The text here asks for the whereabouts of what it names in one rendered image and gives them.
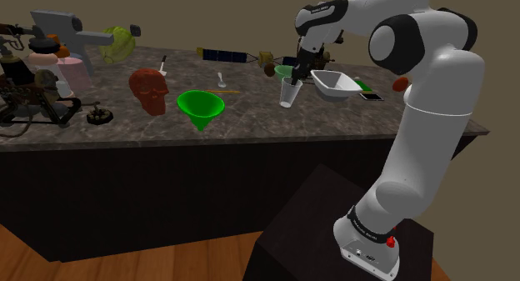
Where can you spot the green book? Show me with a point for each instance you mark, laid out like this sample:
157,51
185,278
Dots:
363,86

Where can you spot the clear plastic cup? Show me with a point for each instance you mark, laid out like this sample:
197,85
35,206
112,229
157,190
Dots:
289,95

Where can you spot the dark robot stand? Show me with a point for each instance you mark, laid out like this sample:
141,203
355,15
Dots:
300,231

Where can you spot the yellow pencil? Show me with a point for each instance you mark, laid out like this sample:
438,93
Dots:
223,92

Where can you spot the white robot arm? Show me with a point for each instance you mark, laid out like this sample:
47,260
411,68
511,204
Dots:
434,109

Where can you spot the black phone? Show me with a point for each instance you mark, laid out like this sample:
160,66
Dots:
371,96

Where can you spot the green funnel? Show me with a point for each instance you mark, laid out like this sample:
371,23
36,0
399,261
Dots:
200,105

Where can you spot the white square bowl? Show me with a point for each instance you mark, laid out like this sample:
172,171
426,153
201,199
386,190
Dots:
335,85

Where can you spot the stacked black orange pink toy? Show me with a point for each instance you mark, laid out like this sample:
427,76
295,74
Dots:
42,48

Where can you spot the red skull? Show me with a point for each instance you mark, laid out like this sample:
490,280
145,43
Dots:
148,89

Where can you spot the small dark round ornament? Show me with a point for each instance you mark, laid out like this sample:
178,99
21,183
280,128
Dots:
99,116

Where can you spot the pink cylinder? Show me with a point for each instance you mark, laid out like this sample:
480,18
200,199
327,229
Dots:
77,73

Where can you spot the brown round fruit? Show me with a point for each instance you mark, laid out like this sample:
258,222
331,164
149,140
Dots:
269,69

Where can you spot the orange-red round fruit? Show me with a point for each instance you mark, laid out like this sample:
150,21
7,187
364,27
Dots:
400,84

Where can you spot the white spoon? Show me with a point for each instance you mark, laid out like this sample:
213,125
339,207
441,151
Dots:
221,84

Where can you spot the small dark cube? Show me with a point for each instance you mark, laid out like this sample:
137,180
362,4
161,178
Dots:
135,30

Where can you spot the green bowl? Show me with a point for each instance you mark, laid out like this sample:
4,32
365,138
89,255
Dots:
283,71

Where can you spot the dark rusty machine figure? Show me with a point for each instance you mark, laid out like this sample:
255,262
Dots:
24,97

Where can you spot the satellite model with blue panels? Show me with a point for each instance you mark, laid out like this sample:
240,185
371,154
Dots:
225,55

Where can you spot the yellow-green cabbage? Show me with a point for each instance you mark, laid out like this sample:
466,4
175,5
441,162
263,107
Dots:
118,44

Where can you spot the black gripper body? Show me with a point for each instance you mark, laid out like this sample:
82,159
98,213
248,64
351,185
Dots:
306,61

